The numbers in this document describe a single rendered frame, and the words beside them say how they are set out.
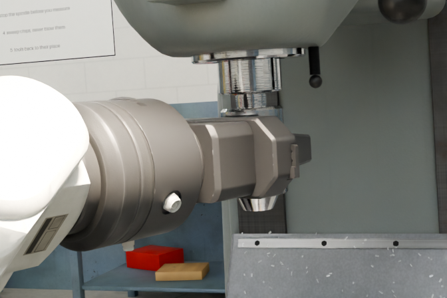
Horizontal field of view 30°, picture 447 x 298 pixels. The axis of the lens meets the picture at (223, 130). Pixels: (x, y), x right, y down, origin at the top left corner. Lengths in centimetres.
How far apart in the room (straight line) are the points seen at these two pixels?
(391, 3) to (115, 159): 19
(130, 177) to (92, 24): 504
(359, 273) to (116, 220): 55
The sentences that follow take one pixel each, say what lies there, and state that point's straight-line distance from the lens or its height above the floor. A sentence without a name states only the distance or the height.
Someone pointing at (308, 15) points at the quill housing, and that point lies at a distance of 55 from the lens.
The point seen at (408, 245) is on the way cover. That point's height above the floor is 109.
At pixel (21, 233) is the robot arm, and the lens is 38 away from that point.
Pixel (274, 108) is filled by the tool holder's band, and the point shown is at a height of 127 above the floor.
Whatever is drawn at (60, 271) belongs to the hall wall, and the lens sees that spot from 577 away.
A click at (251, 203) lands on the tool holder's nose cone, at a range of 62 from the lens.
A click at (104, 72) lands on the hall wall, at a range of 545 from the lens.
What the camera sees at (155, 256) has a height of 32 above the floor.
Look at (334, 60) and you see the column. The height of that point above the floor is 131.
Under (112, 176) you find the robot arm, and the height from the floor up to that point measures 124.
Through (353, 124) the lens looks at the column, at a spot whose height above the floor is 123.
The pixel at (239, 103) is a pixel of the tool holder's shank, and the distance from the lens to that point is 62.
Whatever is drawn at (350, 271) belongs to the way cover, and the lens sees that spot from 98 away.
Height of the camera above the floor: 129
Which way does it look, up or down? 3 degrees down
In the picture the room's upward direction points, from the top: 4 degrees counter-clockwise
